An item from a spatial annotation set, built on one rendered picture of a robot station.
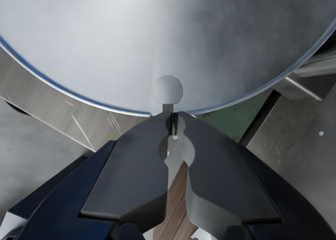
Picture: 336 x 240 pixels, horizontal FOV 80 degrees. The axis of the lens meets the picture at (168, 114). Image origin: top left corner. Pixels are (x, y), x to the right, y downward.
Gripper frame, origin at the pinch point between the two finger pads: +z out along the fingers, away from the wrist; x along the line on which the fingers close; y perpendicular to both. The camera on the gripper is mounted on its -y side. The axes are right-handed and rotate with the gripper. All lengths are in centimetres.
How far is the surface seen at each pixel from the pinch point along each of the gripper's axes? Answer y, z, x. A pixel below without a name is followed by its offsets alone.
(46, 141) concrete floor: 51, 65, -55
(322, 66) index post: -2.2, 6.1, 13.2
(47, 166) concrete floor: 62, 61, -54
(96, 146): 3.2, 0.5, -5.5
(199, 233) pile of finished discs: 55, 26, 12
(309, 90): 1.3, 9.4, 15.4
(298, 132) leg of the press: 9.1, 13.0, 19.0
